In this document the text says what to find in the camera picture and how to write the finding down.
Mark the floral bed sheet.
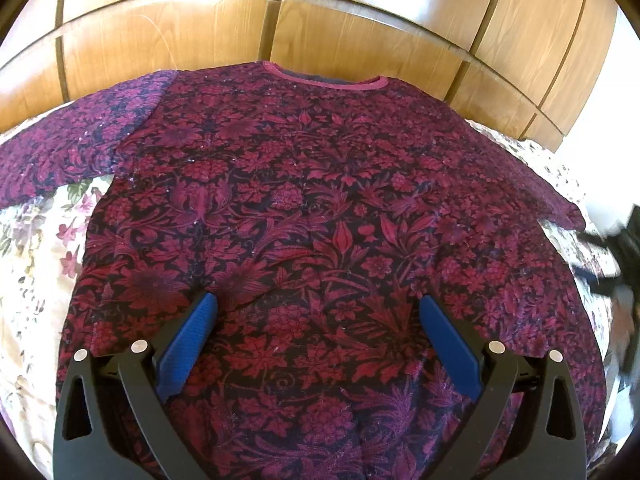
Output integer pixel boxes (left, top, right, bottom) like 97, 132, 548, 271
1, 120, 620, 479

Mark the wooden panelled headboard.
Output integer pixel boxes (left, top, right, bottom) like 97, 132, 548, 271
1, 0, 617, 150

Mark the maroon floral patterned shirt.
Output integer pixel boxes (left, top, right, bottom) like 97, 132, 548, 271
1, 63, 605, 479

